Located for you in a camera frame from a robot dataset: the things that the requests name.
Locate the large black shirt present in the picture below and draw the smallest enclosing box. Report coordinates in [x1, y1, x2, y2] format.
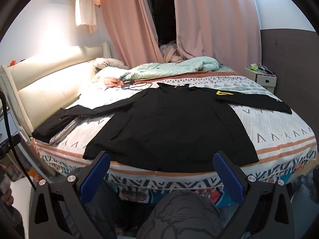
[62, 84, 291, 173]

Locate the folded black clothes pile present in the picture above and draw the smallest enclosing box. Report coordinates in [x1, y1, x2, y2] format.
[32, 105, 79, 144]

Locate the person's left hand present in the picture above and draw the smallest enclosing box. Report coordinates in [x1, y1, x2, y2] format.
[1, 165, 14, 206]

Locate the person's patterned grey knee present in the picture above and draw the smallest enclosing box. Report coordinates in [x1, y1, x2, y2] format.
[136, 190, 223, 238]

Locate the patterned white bedspread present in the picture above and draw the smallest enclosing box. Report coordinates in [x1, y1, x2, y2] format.
[32, 72, 317, 207]

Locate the rust orange cloth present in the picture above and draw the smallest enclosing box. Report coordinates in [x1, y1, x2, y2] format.
[103, 77, 124, 88]

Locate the cream padded headboard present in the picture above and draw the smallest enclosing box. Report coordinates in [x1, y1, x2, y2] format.
[1, 42, 111, 137]

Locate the grey pillow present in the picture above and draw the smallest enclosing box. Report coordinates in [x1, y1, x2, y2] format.
[93, 58, 129, 70]

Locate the white bedside table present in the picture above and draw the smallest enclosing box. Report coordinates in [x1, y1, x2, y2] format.
[244, 68, 277, 93]

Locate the green item on bedside table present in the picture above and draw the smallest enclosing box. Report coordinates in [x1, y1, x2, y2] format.
[250, 64, 258, 71]

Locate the mint green duvet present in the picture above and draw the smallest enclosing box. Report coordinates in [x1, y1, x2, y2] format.
[119, 56, 233, 81]

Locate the crumpled peach blanket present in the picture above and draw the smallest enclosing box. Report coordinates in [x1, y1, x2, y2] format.
[159, 42, 185, 63]

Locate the left pink curtain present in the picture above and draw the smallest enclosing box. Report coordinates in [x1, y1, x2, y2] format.
[100, 0, 164, 68]

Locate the pink curtain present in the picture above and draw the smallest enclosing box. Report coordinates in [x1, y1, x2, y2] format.
[174, 0, 262, 74]
[100, 0, 164, 68]

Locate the hanging white garment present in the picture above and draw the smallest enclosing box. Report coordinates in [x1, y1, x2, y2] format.
[75, 0, 97, 33]

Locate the right pink curtain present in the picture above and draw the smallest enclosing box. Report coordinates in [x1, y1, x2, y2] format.
[174, 0, 262, 74]

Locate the black charger with cable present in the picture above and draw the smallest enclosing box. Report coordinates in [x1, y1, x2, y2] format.
[121, 80, 152, 91]

